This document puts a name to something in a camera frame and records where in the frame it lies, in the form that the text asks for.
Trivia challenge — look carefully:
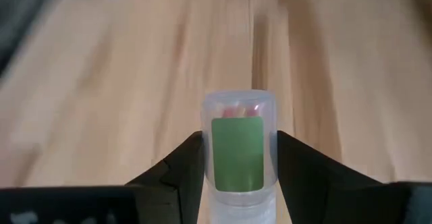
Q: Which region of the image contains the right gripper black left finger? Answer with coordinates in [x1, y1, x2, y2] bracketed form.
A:
[125, 132, 205, 224]

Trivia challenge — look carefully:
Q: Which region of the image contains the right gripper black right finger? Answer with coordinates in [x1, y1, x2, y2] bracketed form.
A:
[277, 131, 389, 224]

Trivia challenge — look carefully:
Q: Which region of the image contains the clear pill bottle green label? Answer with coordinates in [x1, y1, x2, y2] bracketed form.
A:
[201, 89, 278, 224]

